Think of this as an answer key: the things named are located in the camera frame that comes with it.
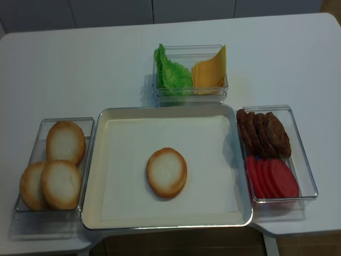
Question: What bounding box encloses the toasted bun half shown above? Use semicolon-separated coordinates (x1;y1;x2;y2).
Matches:
146;148;188;199

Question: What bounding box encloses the green lettuce leaf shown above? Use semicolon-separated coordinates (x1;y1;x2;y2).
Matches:
153;44;193;97

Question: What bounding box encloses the clear lettuce cheese container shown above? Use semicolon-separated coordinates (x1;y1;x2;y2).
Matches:
151;44;228;106

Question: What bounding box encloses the yellow cheese slice stack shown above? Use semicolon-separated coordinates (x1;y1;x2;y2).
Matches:
191;61;226;95

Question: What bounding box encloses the upright yellow cheese slice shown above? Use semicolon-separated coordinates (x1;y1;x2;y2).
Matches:
213;45;226;66

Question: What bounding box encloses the white metal tray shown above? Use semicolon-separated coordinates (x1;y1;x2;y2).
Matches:
82;105;253;230

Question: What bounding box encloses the brown meat patty back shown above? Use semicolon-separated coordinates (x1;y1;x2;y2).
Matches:
236;109;255;155

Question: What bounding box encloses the brown meat patty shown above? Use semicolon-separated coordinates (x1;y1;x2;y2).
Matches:
263;112;291;158
246;112;263;157
253;113;278;158
236;109;255;155

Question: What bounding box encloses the red tomato slice back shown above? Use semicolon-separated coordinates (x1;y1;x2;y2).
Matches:
247;155;265;199

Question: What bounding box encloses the red tomato slice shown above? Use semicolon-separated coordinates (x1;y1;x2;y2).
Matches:
247;155;265;199
269;159;299;198
263;159;279;198
257;158;271;198

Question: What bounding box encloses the brown meat patty front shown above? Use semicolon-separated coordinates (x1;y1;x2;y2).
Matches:
263;112;291;158

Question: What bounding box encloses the bun half rear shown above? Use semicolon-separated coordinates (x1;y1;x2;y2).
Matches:
46;121;86;165

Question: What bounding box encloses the clear patty tomato container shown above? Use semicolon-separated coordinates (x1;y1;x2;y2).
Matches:
236;105;318;209

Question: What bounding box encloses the bun half front right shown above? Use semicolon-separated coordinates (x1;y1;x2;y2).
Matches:
41;160;82;210

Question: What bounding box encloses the red tomato slice front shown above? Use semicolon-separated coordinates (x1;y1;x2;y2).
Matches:
269;159;299;198

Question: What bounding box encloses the clear bun container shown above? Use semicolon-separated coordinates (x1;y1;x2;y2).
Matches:
14;117;94;214

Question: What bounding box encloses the bun half front left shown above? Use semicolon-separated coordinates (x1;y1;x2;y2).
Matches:
19;162;49;211

